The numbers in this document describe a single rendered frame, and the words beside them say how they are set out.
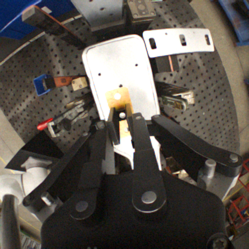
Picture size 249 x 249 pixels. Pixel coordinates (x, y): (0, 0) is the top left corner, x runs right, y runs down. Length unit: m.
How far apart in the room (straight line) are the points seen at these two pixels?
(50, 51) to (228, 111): 1.33
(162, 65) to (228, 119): 0.82
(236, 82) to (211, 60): 1.31
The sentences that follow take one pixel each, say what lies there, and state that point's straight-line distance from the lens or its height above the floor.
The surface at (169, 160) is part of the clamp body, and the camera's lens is 0.69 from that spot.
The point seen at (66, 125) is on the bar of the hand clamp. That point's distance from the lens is 0.28.
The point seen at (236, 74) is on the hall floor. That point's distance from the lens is 2.24.
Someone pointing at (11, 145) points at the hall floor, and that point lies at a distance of 2.62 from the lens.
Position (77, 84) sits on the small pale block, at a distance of 0.41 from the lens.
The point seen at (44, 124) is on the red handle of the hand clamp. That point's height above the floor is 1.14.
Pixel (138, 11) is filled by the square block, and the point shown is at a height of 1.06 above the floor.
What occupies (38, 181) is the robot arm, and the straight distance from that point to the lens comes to 0.87.
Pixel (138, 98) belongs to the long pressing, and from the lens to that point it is 0.46.
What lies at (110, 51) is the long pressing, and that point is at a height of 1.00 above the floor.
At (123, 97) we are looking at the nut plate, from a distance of 0.21.
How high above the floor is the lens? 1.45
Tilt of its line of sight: 68 degrees down
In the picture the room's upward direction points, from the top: 179 degrees clockwise
